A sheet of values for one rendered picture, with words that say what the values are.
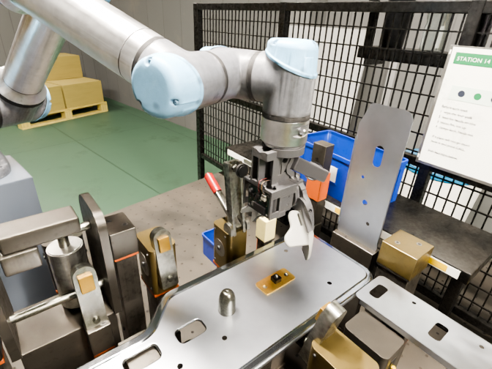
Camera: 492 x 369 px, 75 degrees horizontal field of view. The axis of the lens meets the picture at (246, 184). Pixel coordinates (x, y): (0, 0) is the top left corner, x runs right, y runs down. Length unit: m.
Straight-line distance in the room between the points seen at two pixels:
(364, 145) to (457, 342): 0.41
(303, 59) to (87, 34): 0.28
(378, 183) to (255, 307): 0.38
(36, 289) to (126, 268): 0.50
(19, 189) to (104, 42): 0.61
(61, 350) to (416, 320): 0.66
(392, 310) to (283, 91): 0.47
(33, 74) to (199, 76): 0.58
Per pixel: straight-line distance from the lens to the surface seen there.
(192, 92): 0.40
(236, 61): 0.50
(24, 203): 1.02
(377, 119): 0.76
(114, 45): 0.47
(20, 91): 0.98
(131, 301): 0.78
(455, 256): 0.88
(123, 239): 0.67
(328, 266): 0.77
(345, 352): 0.57
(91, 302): 0.65
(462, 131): 0.99
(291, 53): 0.47
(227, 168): 0.68
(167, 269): 0.70
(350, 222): 0.87
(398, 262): 0.79
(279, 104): 0.48
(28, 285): 1.15
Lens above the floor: 1.48
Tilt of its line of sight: 27 degrees down
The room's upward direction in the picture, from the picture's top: 3 degrees clockwise
